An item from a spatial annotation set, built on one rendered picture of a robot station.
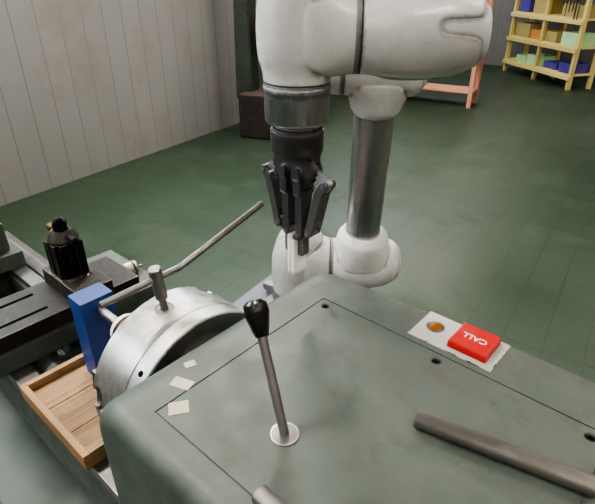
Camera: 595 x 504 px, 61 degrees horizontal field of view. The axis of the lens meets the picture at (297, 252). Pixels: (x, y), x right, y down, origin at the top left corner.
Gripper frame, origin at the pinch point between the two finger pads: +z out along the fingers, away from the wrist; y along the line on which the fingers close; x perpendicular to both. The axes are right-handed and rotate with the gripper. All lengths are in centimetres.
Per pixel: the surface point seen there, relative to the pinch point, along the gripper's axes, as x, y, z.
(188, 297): 8.6, 18.7, 12.8
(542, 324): -212, 1, 137
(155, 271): 14.8, 18.0, 4.2
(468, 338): -9.9, -25.9, 9.5
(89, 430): 25, 38, 48
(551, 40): -964, 251, 68
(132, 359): 22.7, 15.9, 16.6
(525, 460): 7.0, -40.3, 8.8
